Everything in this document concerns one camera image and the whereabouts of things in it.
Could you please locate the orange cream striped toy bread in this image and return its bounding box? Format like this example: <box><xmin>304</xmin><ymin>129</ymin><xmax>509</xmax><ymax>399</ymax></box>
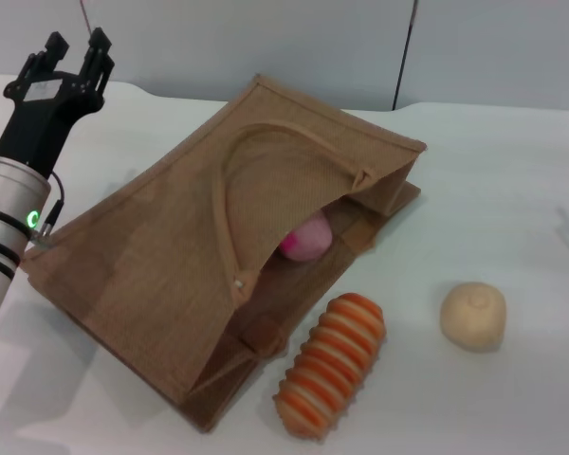
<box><xmin>272</xmin><ymin>292</ymin><xmax>387</xmax><ymax>437</ymax></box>

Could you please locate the beige round toy bun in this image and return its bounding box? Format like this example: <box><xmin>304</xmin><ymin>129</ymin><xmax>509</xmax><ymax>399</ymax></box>
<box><xmin>439</xmin><ymin>281</ymin><xmax>507</xmax><ymax>353</ymax></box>

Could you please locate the pink toy peach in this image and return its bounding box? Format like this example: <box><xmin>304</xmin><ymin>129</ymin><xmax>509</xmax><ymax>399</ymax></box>
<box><xmin>278</xmin><ymin>211</ymin><xmax>333</xmax><ymax>262</ymax></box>

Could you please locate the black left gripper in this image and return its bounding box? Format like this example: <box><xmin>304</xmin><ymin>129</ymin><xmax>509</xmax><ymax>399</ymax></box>
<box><xmin>0</xmin><ymin>27</ymin><xmax>116</xmax><ymax>179</ymax></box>

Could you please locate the black left arm cable plug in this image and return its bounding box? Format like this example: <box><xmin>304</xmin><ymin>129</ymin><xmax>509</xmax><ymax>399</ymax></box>
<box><xmin>28</xmin><ymin>173</ymin><xmax>67</xmax><ymax>250</ymax></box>

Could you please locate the brown jute handbag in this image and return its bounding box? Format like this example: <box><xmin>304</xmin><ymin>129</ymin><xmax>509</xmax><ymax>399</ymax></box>
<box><xmin>21</xmin><ymin>73</ymin><xmax>428</xmax><ymax>433</ymax></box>

